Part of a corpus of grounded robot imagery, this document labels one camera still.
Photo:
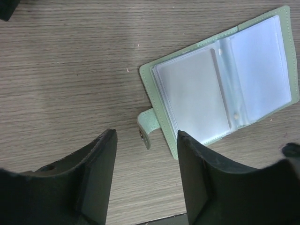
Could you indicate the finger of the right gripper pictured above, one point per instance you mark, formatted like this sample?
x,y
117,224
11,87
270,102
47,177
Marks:
x,y
292,151

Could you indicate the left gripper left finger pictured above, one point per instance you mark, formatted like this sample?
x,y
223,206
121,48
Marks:
x,y
74,190

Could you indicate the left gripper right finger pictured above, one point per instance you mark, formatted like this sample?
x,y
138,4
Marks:
x,y
220,191

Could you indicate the green leather card holder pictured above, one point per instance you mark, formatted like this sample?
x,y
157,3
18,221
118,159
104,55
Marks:
x,y
223,83

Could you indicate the black plastic organizer tray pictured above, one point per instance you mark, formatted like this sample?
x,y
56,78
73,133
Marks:
x,y
7,8

